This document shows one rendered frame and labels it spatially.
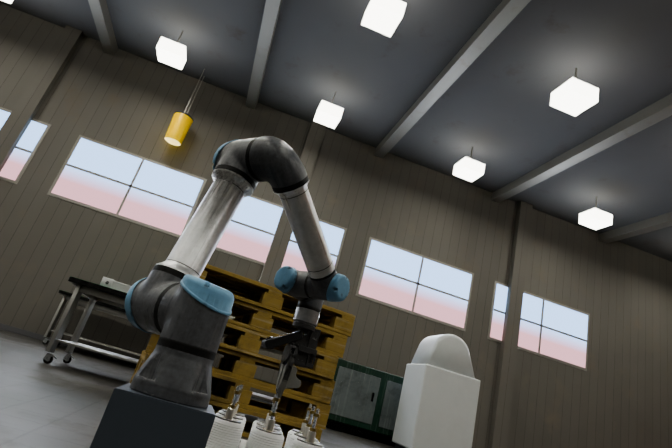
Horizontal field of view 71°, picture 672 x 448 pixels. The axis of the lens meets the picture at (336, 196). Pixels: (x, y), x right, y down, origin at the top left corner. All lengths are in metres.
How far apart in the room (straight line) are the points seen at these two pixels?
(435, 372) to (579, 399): 5.65
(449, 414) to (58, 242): 6.66
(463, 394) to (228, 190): 5.58
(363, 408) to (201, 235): 5.92
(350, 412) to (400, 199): 4.76
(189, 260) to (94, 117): 8.82
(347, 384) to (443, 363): 1.34
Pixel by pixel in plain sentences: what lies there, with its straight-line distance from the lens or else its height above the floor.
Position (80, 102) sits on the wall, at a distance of 10.06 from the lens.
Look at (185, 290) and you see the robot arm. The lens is 0.99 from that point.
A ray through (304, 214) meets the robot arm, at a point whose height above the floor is 0.77.
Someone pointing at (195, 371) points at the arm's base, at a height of 0.36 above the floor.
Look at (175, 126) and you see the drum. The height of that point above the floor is 4.02.
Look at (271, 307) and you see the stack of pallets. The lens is 3.50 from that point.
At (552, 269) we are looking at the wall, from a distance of 11.56.
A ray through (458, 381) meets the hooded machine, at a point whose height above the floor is 0.95.
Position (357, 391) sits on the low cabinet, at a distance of 6.88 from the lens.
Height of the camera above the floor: 0.38
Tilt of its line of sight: 22 degrees up
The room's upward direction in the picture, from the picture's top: 16 degrees clockwise
